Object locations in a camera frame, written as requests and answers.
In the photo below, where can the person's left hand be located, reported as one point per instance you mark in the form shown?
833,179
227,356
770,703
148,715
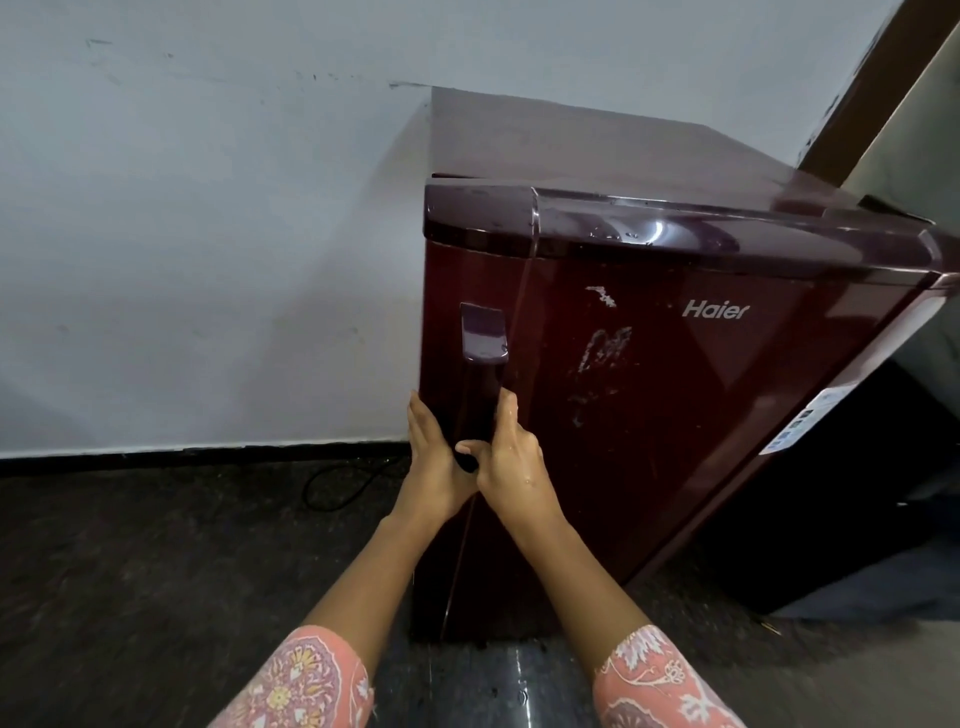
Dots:
431,472

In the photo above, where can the person's right hand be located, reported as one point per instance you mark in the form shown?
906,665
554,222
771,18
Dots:
514,465

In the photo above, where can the maroon Haier fridge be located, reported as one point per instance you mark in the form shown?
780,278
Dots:
675,375

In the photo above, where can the person's right forearm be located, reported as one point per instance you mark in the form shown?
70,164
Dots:
585,585

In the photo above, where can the person's left forearm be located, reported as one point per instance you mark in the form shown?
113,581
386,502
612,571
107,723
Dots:
367,585

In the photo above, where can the pink floral sleeve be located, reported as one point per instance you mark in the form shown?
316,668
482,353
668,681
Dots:
300,682
652,682

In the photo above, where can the brown wooden door frame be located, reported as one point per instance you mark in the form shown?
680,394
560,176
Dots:
877,90

